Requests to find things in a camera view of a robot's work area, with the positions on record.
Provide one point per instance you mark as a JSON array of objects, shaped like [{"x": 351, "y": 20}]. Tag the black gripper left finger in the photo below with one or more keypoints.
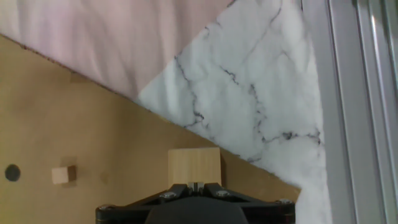
[{"x": 130, "y": 208}]

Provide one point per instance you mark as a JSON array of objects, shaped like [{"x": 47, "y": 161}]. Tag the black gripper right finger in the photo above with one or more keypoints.
[{"x": 267, "y": 210}]

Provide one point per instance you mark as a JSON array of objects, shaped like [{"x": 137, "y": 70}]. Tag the small wooden cube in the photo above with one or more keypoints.
[{"x": 62, "y": 175}]

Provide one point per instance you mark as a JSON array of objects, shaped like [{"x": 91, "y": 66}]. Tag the large wooden block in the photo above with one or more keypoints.
[{"x": 194, "y": 166}]

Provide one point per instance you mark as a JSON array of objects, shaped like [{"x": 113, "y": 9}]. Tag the brown fibreboard sheet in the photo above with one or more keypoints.
[{"x": 93, "y": 124}]

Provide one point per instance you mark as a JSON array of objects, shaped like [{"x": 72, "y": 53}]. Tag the marble pink black cloth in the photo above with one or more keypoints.
[{"x": 248, "y": 77}]

